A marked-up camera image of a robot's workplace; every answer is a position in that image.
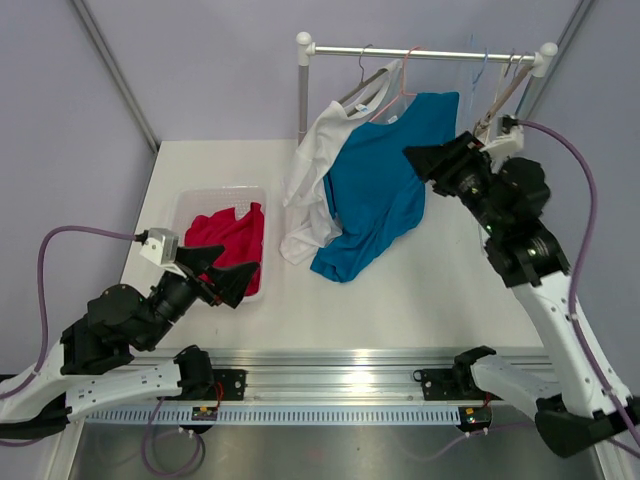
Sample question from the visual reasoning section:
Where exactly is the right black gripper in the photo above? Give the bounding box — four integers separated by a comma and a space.
405, 132, 506, 237

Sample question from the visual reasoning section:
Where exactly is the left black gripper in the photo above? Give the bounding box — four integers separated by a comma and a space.
137, 245, 258, 352

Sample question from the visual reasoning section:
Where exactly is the red t shirt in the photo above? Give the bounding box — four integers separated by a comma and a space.
184, 202, 265, 299

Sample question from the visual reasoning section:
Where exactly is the blue t shirt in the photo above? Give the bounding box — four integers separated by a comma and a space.
310, 92, 459, 283

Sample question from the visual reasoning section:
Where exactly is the pink wire hanger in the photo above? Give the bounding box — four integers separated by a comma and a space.
370, 45, 425, 122

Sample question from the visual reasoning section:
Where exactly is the light blue wire hanger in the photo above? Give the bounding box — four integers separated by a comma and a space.
469, 47, 489, 101

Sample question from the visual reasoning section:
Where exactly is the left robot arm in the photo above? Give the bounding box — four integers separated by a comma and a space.
1, 246, 260, 443

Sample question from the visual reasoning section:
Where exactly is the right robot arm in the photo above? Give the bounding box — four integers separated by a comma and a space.
403, 132, 639, 458

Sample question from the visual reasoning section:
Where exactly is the grey hanger with white shirt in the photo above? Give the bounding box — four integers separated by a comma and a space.
338, 44, 387, 105

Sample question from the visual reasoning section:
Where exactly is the white t shirt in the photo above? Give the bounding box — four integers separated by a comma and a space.
279, 60, 402, 265

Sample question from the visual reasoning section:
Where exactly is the wooden hanger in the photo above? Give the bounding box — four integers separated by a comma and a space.
472, 66, 532, 136

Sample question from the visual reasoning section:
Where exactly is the clear plastic basket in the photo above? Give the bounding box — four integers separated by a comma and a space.
167, 185, 272, 304

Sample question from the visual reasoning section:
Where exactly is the white metal clothes rack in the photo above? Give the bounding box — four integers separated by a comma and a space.
296, 31, 559, 142

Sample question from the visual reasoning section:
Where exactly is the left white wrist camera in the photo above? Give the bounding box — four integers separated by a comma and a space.
135, 228, 183, 276

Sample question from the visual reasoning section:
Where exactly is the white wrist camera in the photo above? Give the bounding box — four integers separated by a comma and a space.
135, 228, 183, 276
481, 115, 524, 161

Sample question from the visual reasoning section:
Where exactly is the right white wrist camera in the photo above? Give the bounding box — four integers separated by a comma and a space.
481, 115, 524, 161

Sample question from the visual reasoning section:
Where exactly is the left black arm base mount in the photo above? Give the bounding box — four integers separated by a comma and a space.
174, 345, 247, 401

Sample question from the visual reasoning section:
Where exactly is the aluminium rail frame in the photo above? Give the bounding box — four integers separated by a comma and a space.
64, 347, 609, 406

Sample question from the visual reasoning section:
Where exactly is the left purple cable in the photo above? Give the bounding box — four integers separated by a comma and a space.
0, 225, 206, 476

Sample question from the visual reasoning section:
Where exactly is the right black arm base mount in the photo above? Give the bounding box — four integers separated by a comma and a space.
412, 346, 496, 401

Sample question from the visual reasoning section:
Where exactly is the white slotted cable duct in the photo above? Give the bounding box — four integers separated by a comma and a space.
86, 405, 461, 426

